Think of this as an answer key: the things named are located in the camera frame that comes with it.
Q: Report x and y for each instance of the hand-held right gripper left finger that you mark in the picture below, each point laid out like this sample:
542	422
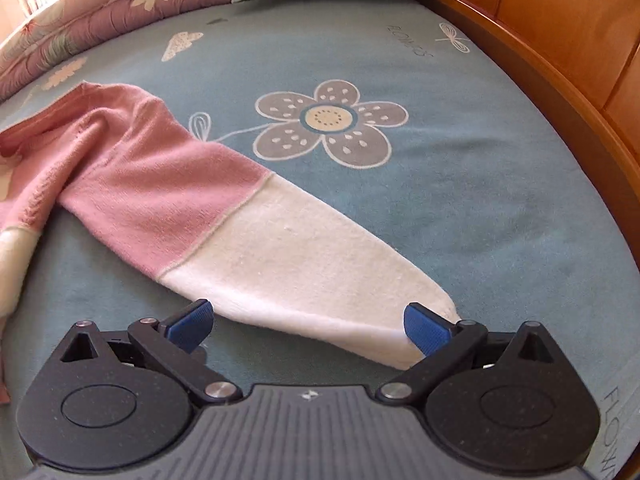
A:
187	325

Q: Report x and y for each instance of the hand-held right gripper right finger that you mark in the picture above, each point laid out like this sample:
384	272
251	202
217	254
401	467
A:
425	327

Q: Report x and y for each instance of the pink and white knit sweater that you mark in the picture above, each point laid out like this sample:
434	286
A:
175	200

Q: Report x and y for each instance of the blue floral bed sheet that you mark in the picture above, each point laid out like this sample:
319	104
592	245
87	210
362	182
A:
450	185

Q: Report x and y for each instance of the folded pink floral quilt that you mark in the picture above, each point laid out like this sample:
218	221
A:
100	15

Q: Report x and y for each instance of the wooden bed headboard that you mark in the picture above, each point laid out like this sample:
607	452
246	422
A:
550	20

